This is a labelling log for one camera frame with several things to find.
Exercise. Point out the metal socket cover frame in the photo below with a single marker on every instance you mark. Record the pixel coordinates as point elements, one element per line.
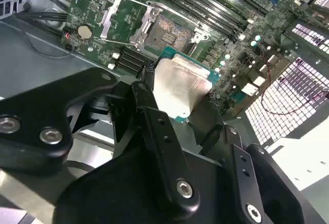
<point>107,19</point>

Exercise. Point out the silver CPU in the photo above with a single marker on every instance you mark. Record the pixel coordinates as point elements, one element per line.
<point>180,85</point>

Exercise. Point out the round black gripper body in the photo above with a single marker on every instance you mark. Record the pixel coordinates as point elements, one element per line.
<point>115,195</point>

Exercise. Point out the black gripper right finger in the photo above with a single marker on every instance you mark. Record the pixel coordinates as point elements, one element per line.
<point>272,190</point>

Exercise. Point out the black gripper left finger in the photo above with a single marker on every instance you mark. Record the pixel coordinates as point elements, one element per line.
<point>30,111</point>

